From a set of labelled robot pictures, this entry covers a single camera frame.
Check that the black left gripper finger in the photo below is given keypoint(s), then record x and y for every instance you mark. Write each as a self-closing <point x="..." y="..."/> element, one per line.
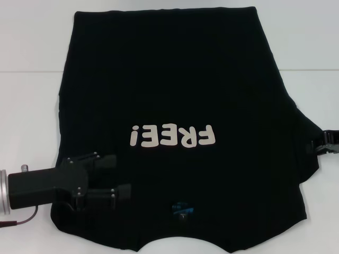
<point x="98" y="198"/>
<point x="107" y="162"/>

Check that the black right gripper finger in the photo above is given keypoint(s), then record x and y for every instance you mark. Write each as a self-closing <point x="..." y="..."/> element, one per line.
<point x="327" y="149"/>
<point x="328" y="137"/>

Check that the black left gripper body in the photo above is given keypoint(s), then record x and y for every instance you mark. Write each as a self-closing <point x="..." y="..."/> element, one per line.
<point x="47" y="185"/>

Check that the black shirt with FREE print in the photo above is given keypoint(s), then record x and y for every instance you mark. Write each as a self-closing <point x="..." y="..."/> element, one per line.
<point x="169" y="79"/>

